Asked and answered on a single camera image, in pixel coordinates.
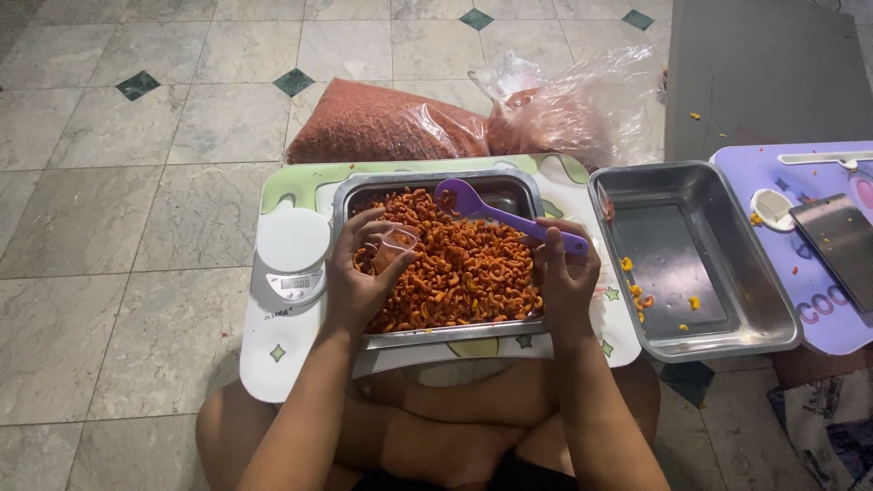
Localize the white green lap table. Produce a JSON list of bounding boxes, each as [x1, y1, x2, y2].
[[239, 153, 643, 405]]

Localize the flat steel plate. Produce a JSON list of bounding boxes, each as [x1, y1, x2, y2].
[[789, 194, 873, 328]]

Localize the white kitchen scale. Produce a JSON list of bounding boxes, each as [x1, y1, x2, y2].
[[250, 207, 334, 316]]

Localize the empty steel tray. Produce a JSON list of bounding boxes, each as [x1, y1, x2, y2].
[[588, 161, 804, 364]]

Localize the sealed bag of red snack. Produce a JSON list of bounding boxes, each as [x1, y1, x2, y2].
[[284, 77, 493, 166]]

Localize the small clear plastic cup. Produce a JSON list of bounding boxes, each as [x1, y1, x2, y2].
[[371, 224, 421, 275]]

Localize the person's left hand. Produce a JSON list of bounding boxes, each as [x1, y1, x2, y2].
[[333, 207, 419, 332]]

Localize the scattered macaroni pieces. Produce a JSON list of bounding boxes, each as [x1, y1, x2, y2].
[[617, 256, 703, 334]]

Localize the person's legs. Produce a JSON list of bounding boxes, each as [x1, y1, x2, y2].
[[196, 355, 661, 491]]

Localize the round white plastic lid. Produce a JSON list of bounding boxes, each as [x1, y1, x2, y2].
[[750, 189, 797, 232]]

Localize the open clear plastic bag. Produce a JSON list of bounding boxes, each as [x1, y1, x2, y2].
[[468, 45, 667, 170]]

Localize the steel tray with macaroni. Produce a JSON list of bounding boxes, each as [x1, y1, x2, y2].
[[332, 168, 551, 351]]

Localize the long white plastic tool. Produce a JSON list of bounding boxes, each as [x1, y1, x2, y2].
[[778, 150, 873, 171]]

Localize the grey mat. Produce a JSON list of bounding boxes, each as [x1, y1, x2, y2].
[[665, 0, 873, 163]]

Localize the patterned cloth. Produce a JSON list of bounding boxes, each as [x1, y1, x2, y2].
[[767, 368, 873, 491]]

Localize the purple plastic spoon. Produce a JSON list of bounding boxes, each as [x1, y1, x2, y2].
[[434, 178, 589, 257]]

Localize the person's right hand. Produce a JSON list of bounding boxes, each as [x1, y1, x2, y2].
[[521, 217, 602, 339]]

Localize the heap of orange macaroni snack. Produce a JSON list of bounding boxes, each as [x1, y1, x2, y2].
[[351, 187, 545, 335]]

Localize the brown cloth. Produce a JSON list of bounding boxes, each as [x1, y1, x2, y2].
[[773, 341, 873, 391]]

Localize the purple lap table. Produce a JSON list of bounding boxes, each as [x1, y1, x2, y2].
[[709, 141, 873, 357]]

